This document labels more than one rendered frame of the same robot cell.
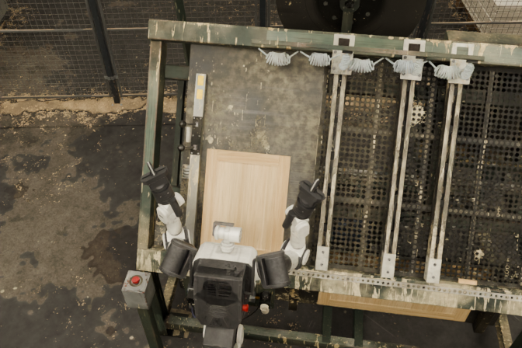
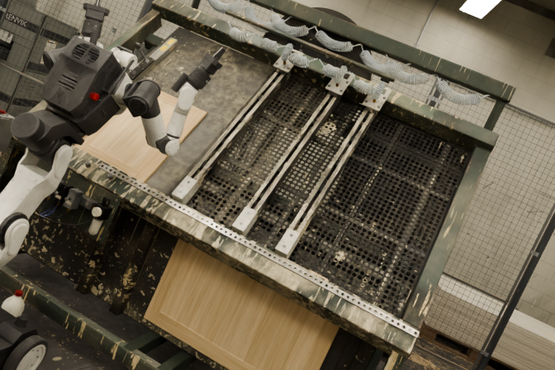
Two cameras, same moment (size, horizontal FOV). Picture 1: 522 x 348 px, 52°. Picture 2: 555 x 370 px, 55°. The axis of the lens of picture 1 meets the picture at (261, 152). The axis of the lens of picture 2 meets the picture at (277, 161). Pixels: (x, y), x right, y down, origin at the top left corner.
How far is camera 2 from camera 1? 225 cm
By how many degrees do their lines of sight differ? 41
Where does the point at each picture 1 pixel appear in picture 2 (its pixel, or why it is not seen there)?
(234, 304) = (89, 75)
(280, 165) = (194, 114)
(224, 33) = (208, 19)
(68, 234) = not seen: outside the picture
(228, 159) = not seen: hidden behind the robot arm
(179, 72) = (157, 40)
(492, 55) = (403, 101)
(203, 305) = (59, 68)
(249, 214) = (142, 136)
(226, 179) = not seen: hidden behind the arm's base
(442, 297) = (284, 274)
